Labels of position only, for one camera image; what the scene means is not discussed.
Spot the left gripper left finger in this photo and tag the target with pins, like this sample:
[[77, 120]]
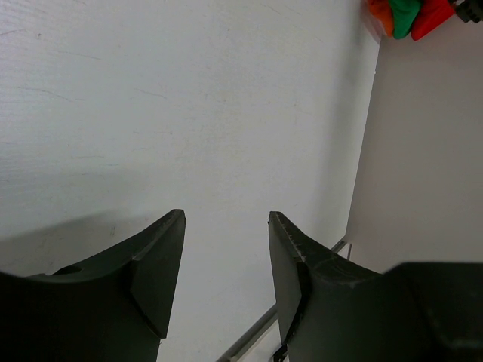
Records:
[[113, 306]]

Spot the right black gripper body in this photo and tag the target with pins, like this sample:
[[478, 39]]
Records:
[[469, 10]]

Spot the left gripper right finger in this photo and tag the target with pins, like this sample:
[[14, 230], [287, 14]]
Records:
[[331, 309]]

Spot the red t-shirt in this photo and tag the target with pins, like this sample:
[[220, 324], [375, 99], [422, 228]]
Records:
[[431, 15]]

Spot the folded green t-shirt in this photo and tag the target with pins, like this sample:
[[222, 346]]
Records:
[[404, 13]]

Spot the folded orange t-shirt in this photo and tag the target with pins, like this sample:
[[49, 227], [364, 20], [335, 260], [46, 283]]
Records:
[[382, 11]]

